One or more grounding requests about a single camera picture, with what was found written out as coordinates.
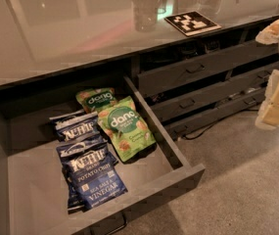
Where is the middle closed grey drawer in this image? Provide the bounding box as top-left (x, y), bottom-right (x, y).
top-left (151, 61), bottom-right (279, 121)

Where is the open grey top drawer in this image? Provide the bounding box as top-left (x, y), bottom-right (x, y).
top-left (0, 75), bottom-right (205, 235)

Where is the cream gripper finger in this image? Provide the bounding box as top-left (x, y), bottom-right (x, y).
top-left (256, 19), bottom-right (279, 45)
top-left (255, 70), bottom-right (279, 130)

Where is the rear blue Kettle chip bag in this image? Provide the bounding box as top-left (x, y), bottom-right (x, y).
top-left (50, 110), bottom-right (98, 142)

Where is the black white fiducial marker tile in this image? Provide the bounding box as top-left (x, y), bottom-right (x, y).
top-left (164, 11), bottom-right (221, 36)

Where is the lower closed grey drawer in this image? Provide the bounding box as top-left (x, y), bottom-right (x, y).
top-left (164, 88), bottom-right (265, 139)

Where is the black drawer pull handle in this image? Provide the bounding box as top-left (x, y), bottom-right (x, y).
top-left (90, 212), bottom-right (128, 235)

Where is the black cable on floor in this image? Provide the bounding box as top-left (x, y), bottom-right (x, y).
top-left (181, 107), bottom-right (260, 141)

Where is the blue kettle chip bag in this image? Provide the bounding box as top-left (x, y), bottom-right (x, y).
top-left (57, 142), bottom-right (127, 210)
top-left (50, 110), bottom-right (98, 142)

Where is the green dang chip bag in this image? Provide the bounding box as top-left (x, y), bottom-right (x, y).
top-left (98, 96), bottom-right (156, 163)
top-left (75, 87), bottom-right (117, 113)

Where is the front blue Kettle chip bag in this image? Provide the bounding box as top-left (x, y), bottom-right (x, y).
top-left (57, 142), bottom-right (127, 210)

